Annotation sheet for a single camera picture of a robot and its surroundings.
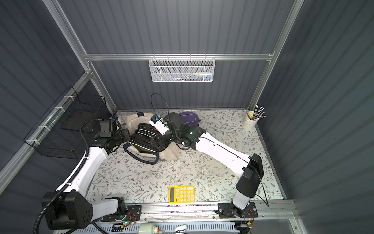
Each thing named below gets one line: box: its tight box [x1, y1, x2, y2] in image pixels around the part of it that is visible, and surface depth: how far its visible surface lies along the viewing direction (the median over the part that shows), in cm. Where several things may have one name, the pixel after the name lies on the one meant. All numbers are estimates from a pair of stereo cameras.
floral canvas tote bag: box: [123, 112, 181, 165], surface depth 81 cm
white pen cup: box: [242, 110, 260, 131], surface depth 105 cm
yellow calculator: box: [168, 185, 196, 204], surface depth 80 cm
